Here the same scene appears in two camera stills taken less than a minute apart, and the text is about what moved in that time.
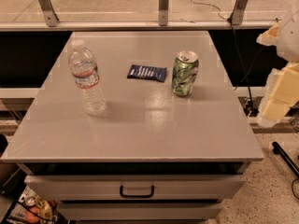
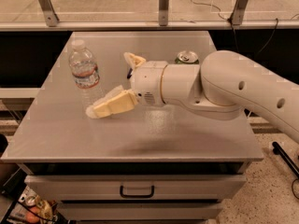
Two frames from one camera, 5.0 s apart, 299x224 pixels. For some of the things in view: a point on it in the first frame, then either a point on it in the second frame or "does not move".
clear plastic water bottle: x=86 y=76 does not move
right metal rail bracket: x=240 y=5 does not move
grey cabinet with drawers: x=151 y=157 does not move
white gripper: x=290 y=40 → x=148 y=82
